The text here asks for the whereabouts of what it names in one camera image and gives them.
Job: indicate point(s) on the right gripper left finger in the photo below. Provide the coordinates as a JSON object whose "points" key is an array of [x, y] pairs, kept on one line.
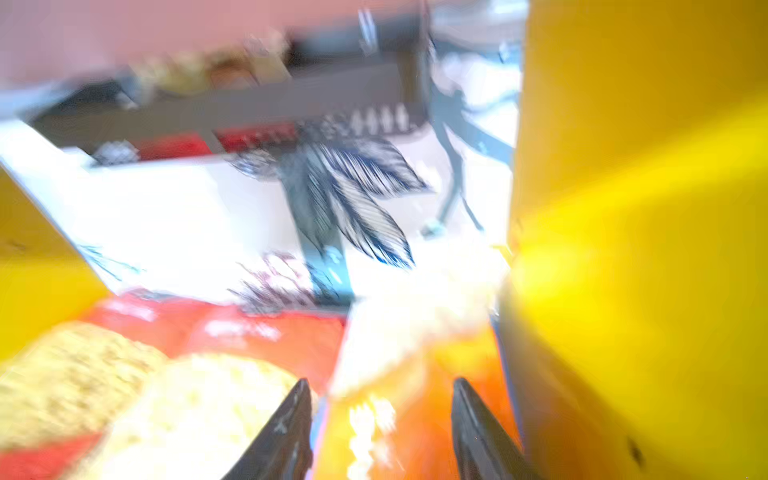
{"points": [[282, 450]]}

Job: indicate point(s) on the yellow shelf pink blue boards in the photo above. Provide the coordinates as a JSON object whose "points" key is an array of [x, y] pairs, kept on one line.
{"points": [[616, 151]]}

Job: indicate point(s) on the orange Pastatime pasta bag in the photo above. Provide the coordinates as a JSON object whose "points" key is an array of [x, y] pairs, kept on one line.
{"points": [[409, 336]]}

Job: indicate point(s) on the red macaroni bag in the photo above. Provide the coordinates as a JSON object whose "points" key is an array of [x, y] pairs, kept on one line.
{"points": [[166, 388]]}

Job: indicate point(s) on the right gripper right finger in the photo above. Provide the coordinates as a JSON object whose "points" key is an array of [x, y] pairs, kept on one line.
{"points": [[482, 448]]}

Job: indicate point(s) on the black rack behind shelf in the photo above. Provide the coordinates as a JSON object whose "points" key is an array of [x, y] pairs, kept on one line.
{"points": [[364, 79]]}

